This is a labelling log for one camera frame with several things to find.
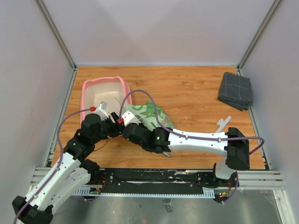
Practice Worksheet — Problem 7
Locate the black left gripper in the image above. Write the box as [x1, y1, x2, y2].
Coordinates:
[92, 112, 128, 144]

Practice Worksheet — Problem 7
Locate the pink litter box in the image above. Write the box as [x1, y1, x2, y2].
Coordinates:
[80, 76, 130, 119]

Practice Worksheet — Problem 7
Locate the green cat litter bag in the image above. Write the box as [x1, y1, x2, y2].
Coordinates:
[124, 101, 175, 131]

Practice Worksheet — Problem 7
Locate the white plastic bag clip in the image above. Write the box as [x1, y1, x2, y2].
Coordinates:
[215, 116, 232, 134]

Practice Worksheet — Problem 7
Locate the grey metal scoop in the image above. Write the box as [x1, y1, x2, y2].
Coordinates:
[162, 152, 171, 158]

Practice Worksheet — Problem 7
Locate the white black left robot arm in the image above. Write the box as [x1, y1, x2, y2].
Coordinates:
[12, 112, 124, 224]

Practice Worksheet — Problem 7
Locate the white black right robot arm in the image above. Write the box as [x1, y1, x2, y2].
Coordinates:
[122, 123, 250, 187]

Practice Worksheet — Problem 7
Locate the folded dark grey cloth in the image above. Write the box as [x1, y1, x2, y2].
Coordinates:
[218, 72, 253, 111]

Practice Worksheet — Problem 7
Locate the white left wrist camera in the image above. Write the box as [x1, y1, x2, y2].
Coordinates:
[90, 101, 109, 120]

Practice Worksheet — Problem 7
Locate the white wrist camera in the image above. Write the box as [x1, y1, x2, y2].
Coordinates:
[90, 101, 109, 120]
[118, 110, 141, 126]

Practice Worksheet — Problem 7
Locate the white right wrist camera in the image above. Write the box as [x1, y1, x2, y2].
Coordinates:
[118, 110, 141, 126]

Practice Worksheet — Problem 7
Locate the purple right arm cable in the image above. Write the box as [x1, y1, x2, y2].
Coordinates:
[119, 89, 265, 156]

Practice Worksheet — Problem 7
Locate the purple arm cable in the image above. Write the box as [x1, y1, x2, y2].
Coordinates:
[119, 89, 265, 156]
[13, 107, 94, 224]

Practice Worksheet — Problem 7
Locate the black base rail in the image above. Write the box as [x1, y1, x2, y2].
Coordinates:
[87, 168, 236, 193]

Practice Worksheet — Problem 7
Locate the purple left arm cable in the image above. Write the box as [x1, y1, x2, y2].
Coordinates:
[13, 107, 94, 224]

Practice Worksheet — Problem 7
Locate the grey slotted cable duct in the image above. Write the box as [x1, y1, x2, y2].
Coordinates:
[72, 187, 215, 199]

